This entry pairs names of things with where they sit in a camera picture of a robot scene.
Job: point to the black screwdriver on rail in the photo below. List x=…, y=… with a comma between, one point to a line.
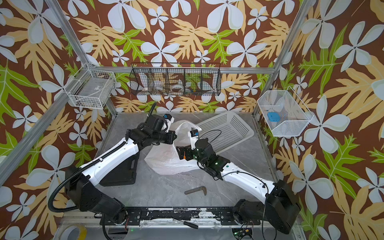
x=186, y=223

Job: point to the black wire basket centre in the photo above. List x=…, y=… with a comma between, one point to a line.
x=179, y=79

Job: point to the white plastic bag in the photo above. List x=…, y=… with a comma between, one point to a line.
x=164, y=159

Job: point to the white wire basket right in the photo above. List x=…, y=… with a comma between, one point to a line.
x=294, y=113

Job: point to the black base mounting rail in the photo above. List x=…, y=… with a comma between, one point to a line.
x=135, y=216

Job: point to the blue object in basket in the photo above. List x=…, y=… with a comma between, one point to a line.
x=273, y=117

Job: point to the black tool case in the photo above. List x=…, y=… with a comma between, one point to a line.
x=124, y=174

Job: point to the white wire basket left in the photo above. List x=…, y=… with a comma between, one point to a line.
x=90, y=87

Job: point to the white wire basket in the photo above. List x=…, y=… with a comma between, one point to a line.
x=294, y=113
x=90, y=87

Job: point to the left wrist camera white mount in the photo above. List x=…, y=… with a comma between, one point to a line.
x=168, y=120

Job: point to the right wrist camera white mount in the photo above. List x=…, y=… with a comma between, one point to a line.
x=194, y=137

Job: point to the brown L-shaped metal piece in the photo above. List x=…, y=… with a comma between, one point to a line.
x=198, y=189

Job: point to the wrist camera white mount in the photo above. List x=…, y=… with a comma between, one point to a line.
x=194, y=137
x=168, y=120

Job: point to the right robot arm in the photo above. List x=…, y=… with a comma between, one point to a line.
x=276, y=202

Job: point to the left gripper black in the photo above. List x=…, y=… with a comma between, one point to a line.
x=169, y=136

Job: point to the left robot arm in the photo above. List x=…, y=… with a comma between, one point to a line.
x=80, y=183

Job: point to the white plastic perforated basket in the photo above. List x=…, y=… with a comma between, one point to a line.
x=225, y=131

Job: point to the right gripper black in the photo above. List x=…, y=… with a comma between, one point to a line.
x=184, y=149

